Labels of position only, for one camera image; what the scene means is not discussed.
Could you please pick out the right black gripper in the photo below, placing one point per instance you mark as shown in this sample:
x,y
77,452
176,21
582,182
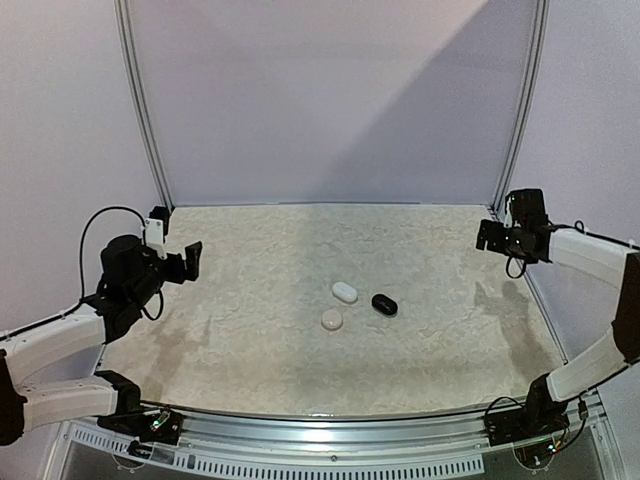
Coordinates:
x,y
493,236

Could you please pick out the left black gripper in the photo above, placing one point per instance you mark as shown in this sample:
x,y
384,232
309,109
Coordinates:
x,y
178,274

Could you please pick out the black earbud charging case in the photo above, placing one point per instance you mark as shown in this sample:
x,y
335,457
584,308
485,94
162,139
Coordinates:
x,y
384,305

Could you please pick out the white earbud charging case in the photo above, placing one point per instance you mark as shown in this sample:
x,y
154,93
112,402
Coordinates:
x,y
344,292

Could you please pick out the pink earbud charging case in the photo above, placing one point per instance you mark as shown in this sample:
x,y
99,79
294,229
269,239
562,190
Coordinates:
x,y
332,320

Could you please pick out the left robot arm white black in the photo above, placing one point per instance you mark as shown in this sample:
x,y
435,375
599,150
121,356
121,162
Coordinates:
x,y
133,274

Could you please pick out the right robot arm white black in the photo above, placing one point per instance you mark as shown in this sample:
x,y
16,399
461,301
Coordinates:
x,y
609,269

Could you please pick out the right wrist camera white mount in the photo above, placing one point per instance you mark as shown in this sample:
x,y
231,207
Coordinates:
x,y
510,218

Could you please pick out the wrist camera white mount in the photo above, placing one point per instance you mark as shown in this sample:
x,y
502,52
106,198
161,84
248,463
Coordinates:
x,y
155,230
510,218

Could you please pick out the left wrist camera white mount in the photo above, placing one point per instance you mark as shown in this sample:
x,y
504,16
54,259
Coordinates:
x,y
155,230

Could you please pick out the left aluminium corner post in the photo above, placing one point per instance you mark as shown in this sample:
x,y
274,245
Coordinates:
x,y
124,20

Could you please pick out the aluminium corner post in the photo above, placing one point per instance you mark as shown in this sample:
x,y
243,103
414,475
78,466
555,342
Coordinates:
x,y
525,100
124,20

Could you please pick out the right aluminium corner post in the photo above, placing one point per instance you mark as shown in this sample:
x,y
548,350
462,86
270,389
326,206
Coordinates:
x,y
525,100

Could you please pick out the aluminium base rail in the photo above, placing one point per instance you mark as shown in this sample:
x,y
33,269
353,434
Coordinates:
x,y
449,445

